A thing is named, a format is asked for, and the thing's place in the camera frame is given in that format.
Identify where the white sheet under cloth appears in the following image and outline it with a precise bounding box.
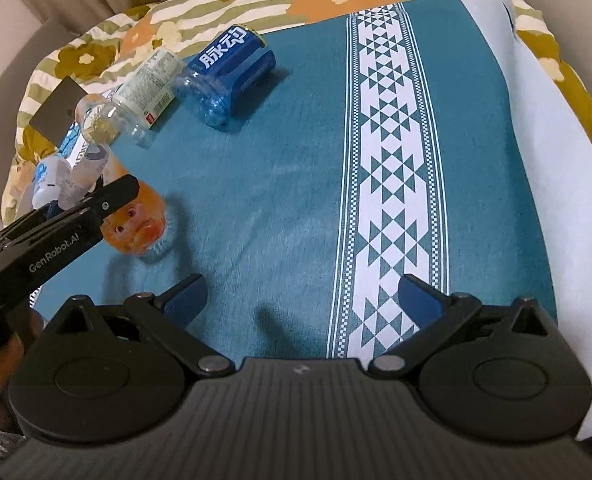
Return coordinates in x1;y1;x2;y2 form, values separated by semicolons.
461;0;592;440

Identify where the grey headboard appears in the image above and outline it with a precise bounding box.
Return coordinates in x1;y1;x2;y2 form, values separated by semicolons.
0;18;75;201

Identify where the floral striped bedspread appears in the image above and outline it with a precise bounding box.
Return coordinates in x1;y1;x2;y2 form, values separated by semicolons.
0;0;592;226

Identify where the teal patterned cloth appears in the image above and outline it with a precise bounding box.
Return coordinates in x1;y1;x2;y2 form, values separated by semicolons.
36;0;556;362

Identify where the orange label clear cup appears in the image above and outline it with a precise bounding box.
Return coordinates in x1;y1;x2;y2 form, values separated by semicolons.
58;140;168;257

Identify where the white blue label cup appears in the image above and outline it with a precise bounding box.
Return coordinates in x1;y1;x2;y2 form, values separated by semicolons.
32;155;70;209

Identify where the green white label clear cup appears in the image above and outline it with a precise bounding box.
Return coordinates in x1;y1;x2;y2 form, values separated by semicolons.
74;48;185;146

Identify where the blue clear cup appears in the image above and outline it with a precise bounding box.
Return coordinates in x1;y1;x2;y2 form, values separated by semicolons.
171;25;276;129

